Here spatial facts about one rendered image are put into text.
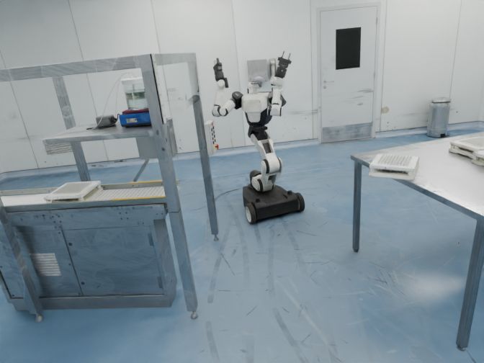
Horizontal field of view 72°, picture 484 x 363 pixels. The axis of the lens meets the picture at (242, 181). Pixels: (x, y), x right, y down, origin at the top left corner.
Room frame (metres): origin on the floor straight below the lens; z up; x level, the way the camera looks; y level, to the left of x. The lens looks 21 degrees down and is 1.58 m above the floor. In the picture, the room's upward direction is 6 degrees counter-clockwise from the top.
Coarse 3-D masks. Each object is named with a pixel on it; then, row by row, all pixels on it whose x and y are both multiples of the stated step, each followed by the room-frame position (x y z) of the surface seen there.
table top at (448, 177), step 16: (416, 144) 2.44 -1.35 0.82; (432, 144) 2.40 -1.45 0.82; (448, 144) 2.36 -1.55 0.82; (368, 160) 2.19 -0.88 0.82; (432, 160) 2.06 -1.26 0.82; (448, 160) 2.03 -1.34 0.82; (464, 160) 2.00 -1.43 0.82; (416, 176) 1.81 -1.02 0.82; (432, 176) 1.79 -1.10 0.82; (448, 176) 1.76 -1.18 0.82; (464, 176) 1.74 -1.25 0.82; (480, 176) 1.72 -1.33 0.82; (432, 192) 1.58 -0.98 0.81; (448, 192) 1.56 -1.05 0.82; (464, 192) 1.54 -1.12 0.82; (480, 192) 1.52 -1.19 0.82; (464, 208) 1.39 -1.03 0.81; (480, 208) 1.36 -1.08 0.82
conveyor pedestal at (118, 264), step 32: (64, 224) 1.93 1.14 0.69; (96, 224) 1.90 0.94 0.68; (128, 224) 1.88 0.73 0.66; (160, 224) 1.95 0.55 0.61; (0, 256) 2.00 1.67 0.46; (32, 256) 1.97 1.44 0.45; (64, 256) 1.94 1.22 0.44; (96, 256) 1.92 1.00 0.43; (128, 256) 1.89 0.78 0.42; (160, 256) 1.86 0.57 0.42; (64, 288) 1.95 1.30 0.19; (96, 288) 1.93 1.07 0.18; (128, 288) 1.90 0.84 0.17; (160, 288) 1.88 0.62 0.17
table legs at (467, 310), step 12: (360, 168) 2.31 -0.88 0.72; (360, 180) 2.31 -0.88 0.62; (360, 192) 2.31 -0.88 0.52; (360, 204) 2.31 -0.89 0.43; (480, 228) 1.32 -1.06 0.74; (480, 240) 1.31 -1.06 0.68; (480, 252) 1.31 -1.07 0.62; (480, 264) 1.31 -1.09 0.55; (468, 276) 1.33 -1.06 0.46; (480, 276) 1.31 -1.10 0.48; (468, 288) 1.32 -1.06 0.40; (468, 300) 1.31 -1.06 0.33; (468, 312) 1.30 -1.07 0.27; (468, 324) 1.31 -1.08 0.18; (468, 336) 1.31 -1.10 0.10
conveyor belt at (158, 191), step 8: (104, 192) 2.08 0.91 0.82; (112, 192) 2.06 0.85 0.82; (120, 192) 2.05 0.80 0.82; (128, 192) 2.03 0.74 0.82; (136, 192) 2.02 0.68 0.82; (144, 192) 2.00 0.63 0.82; (152, 192) 1.99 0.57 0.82; (160, 192) 1.98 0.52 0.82; (8, 200) 2.11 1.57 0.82; (16, 200) 2.10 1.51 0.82; (24, 200) 2.08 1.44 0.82; (32, 200) 2.07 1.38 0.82; (40, 200) 2.05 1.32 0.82; (56, 208) 1.90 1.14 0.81; (64, 208) 1.89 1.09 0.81
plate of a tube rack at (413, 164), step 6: (378, 156) 2.03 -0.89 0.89; (414, 156) 1.96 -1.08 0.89; (372, 162) 1.93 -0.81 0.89; (396, 162) 1.89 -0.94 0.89; (414, 162) 1.86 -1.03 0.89; (372, 168) 1.88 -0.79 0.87; (378, 168) 1.86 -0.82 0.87; (384, 168) 1.85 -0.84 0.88; (390, 168) 1.83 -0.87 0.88; (396, 168) 1.81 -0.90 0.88; (402, 168) 1.79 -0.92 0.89; (408, 168) 1.78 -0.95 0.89; (414, 168) 1.77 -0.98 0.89
